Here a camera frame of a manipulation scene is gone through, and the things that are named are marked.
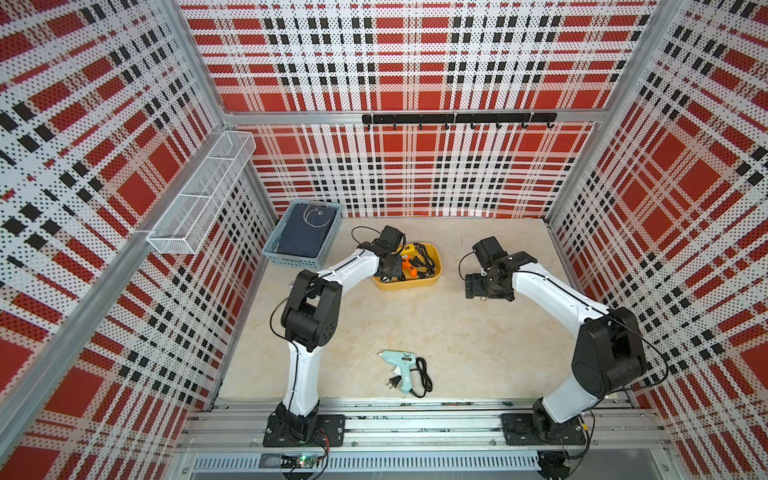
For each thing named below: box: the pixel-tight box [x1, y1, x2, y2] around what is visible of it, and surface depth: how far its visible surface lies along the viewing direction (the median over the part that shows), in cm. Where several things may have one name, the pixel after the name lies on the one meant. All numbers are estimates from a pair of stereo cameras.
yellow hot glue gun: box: [400, 244, 419, 256], surface depth 103 cm
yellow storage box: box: [372, 242, 442, 291], surface depth 104 cm
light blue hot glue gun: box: [377, 350, 433, 398], surface depth 84 cm
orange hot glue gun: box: [402, 254, 419, 278], surface depth 103 cm
